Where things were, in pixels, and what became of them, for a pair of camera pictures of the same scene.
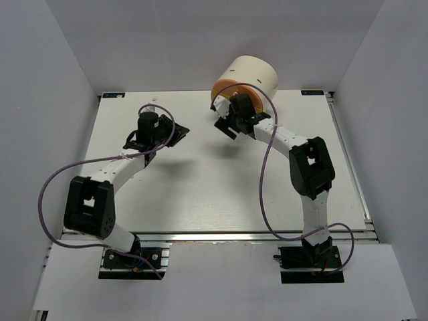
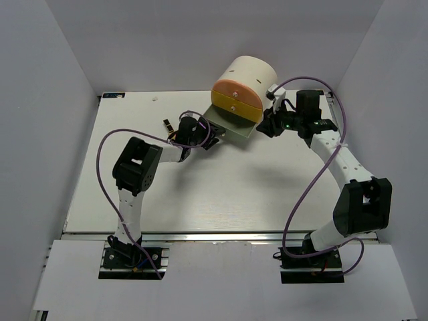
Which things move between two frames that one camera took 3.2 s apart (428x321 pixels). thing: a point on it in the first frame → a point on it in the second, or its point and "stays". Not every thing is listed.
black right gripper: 223,124 → 269,126
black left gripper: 178,134 → 215,132
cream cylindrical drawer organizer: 249,70 stays
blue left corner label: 114,95 stays
